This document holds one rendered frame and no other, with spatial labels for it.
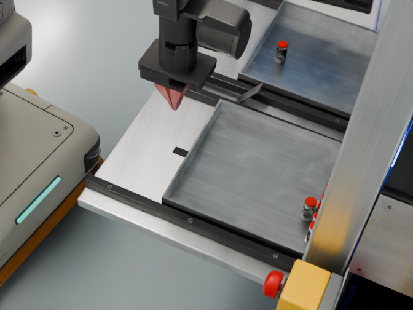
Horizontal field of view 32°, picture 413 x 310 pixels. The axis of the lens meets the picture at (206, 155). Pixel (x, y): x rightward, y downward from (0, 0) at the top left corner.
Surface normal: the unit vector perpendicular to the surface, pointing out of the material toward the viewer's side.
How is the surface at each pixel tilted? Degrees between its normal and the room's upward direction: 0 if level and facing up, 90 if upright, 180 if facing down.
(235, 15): 9
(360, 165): 90
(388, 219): 90
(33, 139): 0
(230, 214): 0
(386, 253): 90
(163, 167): 0
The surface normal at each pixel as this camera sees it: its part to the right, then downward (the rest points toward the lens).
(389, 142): -0.41, 0.69
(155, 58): 0.06, -0.64
